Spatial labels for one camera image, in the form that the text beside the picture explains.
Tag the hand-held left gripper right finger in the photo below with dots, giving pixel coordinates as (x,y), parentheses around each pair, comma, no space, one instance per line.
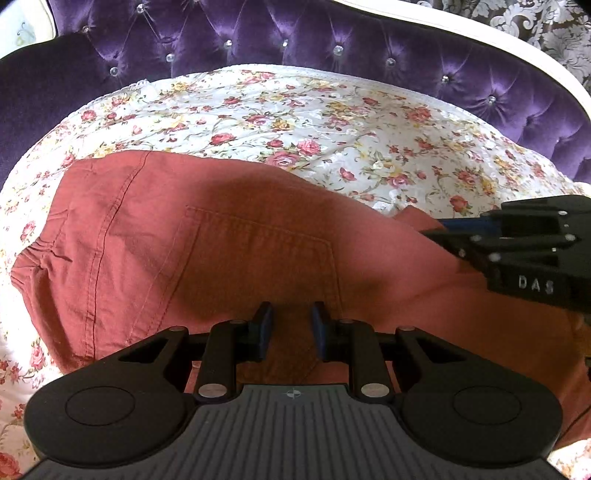
(318,330)

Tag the red pants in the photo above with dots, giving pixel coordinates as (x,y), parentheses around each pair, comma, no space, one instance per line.
(231,240)

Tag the floral bed sheet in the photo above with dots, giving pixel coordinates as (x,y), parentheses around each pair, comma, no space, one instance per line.
(300,120)

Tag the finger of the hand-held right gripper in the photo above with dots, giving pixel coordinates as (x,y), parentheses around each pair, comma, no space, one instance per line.
(450,241)
(466,225)

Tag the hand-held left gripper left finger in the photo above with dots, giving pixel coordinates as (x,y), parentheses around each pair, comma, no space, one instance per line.
(264,330)

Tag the dark purple velvet cushion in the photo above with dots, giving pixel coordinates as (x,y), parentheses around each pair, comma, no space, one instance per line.
(37,92)

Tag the purple tufted headboard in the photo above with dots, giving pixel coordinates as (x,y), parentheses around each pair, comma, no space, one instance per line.
(277,27)

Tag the white headboard frame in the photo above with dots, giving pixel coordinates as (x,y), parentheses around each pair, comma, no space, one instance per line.
(461,24)

